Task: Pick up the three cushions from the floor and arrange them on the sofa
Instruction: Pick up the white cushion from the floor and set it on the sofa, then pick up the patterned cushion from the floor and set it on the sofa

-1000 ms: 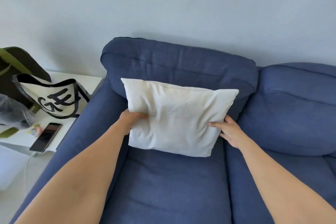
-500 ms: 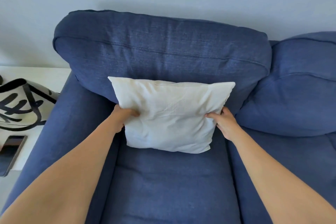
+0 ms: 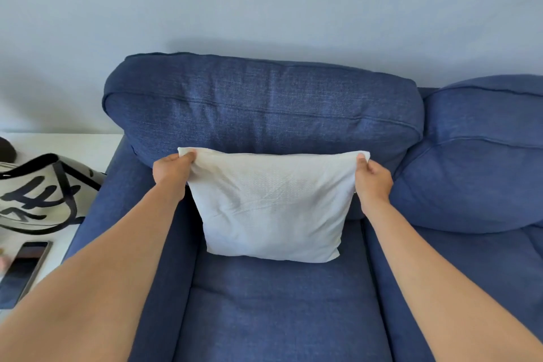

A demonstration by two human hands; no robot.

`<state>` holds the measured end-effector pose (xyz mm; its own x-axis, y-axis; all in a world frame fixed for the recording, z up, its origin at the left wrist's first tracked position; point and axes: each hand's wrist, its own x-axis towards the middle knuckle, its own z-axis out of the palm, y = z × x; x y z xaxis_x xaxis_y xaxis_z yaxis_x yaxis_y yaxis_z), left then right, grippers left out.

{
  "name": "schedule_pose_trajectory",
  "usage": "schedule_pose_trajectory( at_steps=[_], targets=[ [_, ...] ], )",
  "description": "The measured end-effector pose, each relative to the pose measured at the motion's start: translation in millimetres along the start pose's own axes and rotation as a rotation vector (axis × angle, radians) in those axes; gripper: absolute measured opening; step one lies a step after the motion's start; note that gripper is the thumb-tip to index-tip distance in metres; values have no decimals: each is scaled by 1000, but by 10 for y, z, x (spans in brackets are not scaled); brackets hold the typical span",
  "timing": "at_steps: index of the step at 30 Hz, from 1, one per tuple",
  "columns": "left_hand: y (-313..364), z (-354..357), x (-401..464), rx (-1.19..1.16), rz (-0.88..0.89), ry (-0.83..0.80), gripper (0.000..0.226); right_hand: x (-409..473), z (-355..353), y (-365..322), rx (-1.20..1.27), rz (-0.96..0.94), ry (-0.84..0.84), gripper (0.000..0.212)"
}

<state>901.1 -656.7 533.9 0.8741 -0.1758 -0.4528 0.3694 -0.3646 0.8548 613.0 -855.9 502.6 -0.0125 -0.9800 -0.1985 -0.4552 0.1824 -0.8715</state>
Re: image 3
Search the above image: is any blue fabric sofa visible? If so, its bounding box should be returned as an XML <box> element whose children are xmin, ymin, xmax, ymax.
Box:
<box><xmin>63</xmin><ymin>51</ymin><xmax>543</xmax><ymax>362</ymax></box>

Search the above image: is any person's left hand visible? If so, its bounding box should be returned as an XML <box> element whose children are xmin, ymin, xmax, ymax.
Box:
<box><xmin>152</xmin><ymin>151</ymin><xmax>197</xmax><ymax>201</ymax></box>

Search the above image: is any white tote bag black print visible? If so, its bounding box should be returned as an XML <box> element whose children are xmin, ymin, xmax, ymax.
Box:
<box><xmin>0</xmin><ymin>153</ymin><xmax>107</xmax><ymax>235</ymax></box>

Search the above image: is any person's right forearm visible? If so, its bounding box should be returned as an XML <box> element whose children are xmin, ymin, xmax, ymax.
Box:
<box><xmin>360</xmin><ymin>196</ymin><xmax>543</xmax><ymax>362</ymax></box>

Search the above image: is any black smartphone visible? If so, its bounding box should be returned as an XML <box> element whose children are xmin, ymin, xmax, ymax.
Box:
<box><xmin>0</xmin><ymin>240</ymin><xmax>54</xmax><ymax>311</ymax></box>

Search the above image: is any dark round object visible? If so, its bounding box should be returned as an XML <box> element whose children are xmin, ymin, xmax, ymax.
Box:
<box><xmin>0</xmin><ymin>136</ymin><xmax>18</xmax><ymax>164</ymax></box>

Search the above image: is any white side table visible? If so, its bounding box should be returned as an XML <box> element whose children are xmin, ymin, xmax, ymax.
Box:
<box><xmin>0</xmin><ymin>132</ymin><xmax>124</xmax><ymax>324</ymax></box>

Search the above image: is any white pillow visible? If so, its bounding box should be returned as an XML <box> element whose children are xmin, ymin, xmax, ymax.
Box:
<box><xmin>177</xmin><ymin>146</ymin><xmax>371</xmax><ymax>264</ymax></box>

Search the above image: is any person's right hand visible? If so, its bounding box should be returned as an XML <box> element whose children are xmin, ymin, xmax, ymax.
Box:
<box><xmin>354</xmin><ymin>153</ymin><xmax>394</xmax><ymax>205</ymax></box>

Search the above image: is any person's left forearm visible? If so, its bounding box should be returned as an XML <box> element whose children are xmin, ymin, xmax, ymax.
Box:
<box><xmin>0</xmin><ymin>181</ymin><xmax>187</xmax><ymax>362</ymax></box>

